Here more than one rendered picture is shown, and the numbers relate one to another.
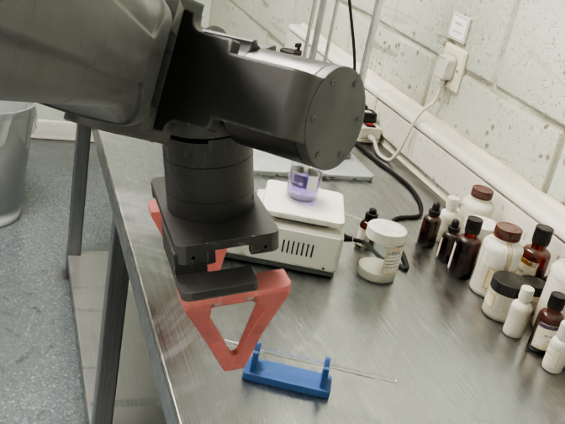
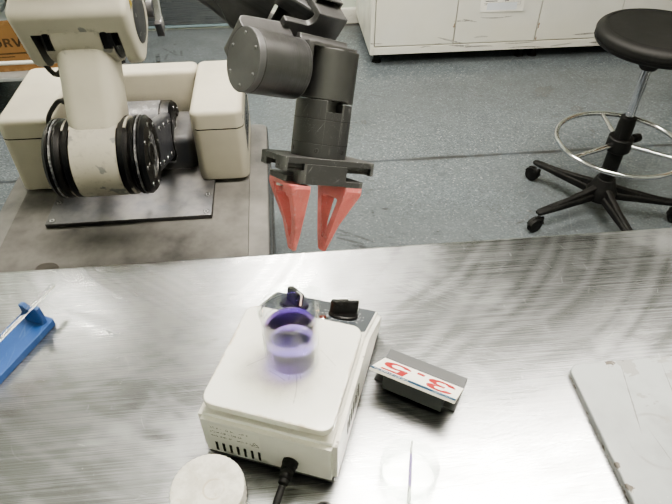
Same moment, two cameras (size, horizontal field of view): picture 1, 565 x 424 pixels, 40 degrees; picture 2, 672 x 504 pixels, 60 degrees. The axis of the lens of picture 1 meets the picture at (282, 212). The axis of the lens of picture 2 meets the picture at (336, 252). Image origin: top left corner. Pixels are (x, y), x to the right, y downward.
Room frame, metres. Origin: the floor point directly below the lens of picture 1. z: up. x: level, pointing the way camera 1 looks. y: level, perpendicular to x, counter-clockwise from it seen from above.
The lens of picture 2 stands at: (1.19, -0.33, 1.27)
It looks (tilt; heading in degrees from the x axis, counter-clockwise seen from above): 42 degrees down; 107
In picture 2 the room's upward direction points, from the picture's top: straight up
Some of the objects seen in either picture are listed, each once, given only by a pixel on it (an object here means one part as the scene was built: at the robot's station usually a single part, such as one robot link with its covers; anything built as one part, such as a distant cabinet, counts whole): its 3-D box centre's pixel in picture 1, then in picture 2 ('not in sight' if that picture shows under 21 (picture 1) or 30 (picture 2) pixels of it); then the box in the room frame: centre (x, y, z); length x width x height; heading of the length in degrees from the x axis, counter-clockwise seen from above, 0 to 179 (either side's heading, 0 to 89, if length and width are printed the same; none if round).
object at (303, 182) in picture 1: (303, 175); (293, 330); (1.06, -0.02, 0.87); 0.06 x 0.05 x 0.08; 58
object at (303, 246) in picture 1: (281, 225); (296, 370); (1.05, 0.00, 0.79); 0.22 x 0.13 x 0.08; 91
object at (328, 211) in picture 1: (303, 203); (286, 364); (1.05, -0.03, 0.83); 0.12 x 0.12 x 0.01; 1
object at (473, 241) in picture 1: (467, 246); not in sight; (1.09, -0.29, 0.80); 0.04 x 0.04 x 0.10
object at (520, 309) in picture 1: (520, 310); not in sight; (0.94, -0.35, 0.79); 0.03 x 0.03 x 0.07
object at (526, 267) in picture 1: (534, 259); not in sight; (1.08, -0.39, 0.80); 0.04 x 0.04 x 0.11
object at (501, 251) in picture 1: (498, 259); not in sight; (1.05, -0.33, 0.80); 0.06 x 0.06 x 0.11
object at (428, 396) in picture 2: not in sight; (419, 374); (1.17, 0.04, 0.77); 0.09 x 0.06 x 0.04; 170
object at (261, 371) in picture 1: (289, 368); (9, 342); (0.73, -0.04, 0.77); 0.10 x 0.03 x 0.04; 87
